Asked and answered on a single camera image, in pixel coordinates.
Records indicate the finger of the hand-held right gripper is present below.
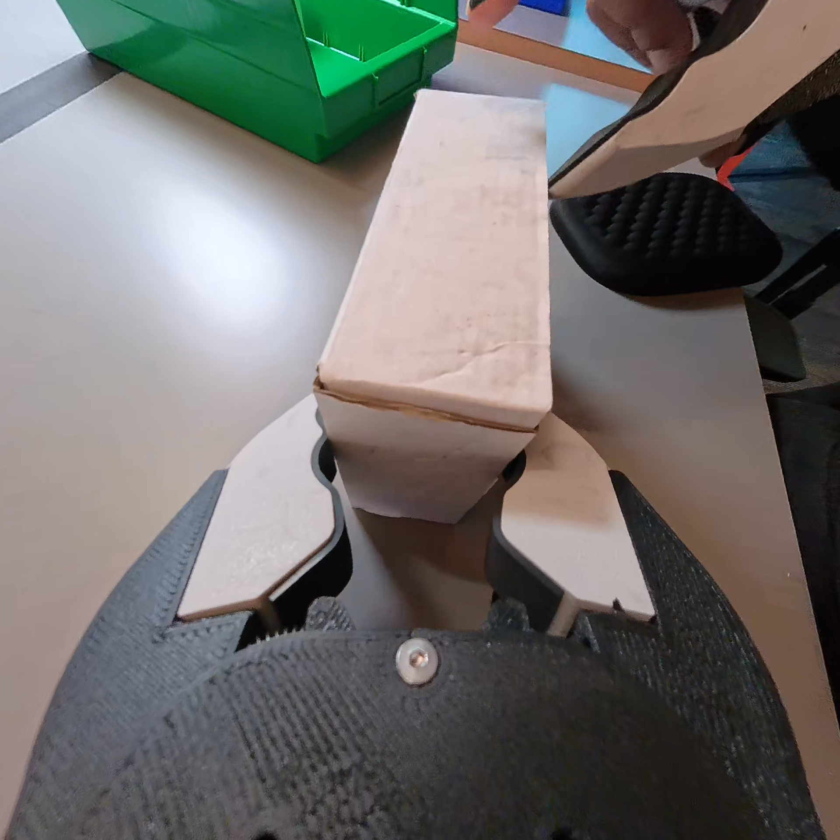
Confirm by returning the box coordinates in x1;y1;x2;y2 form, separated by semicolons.
548;0;840;200

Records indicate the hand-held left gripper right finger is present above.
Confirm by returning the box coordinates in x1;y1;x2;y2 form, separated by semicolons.
486;413;657;636

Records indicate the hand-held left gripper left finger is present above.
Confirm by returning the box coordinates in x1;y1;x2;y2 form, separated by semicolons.
177;394;353;621

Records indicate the white cardboard mailer box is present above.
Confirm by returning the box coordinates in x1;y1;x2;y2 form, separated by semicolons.
314;88;554;525

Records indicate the green plastic bin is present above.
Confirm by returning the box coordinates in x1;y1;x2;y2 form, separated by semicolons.
56;0;458;164

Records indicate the grey desk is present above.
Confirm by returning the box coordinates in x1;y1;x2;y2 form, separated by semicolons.
0;0;840;821

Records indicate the person's right hand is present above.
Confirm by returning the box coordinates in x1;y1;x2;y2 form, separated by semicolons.
586;0;698;74

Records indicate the black chair armrest pad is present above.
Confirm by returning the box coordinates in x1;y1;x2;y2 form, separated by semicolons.
550;172;783;298

